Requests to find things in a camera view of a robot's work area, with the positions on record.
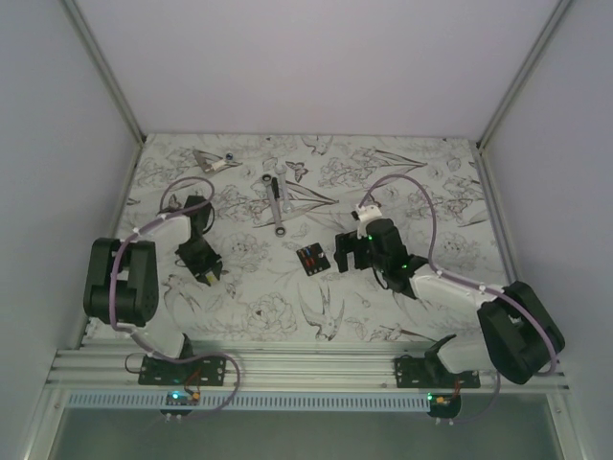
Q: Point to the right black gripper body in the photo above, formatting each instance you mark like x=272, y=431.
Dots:
x=378, y=264

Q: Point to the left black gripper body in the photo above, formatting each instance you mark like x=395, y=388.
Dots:
x=199, y=257

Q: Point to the black fuse box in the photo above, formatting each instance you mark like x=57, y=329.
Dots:
x=313, y=259

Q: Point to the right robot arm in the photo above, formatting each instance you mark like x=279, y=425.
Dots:
x=518, y=338

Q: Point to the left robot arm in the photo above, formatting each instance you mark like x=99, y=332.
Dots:
x=122, y=281

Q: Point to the silver ratchet wrench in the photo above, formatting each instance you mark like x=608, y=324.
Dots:
x=279, y=228

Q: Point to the floral patterned mat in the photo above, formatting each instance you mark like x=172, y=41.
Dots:
x=428, y=187

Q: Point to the left controller board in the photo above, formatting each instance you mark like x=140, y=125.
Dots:
x=182, y=398

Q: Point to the controller board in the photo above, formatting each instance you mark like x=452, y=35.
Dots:
x=444, y=406
x=182, y=398

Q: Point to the right controller board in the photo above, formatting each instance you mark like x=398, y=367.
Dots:
x=444, y=406

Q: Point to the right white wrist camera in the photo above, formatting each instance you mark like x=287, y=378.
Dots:
x=367, y=213

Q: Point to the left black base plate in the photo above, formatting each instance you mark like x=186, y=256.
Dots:
x=208, y=371

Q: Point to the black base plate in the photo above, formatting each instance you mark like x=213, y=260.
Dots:
x=421, y=372
x=208, y=371

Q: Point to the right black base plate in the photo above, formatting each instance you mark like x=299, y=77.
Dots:
x=421, y=372

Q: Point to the aluminium rail frame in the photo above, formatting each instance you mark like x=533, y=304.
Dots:
x=264, y=366

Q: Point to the white slotted cable duct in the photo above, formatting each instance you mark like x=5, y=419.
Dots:
x=253, y=401

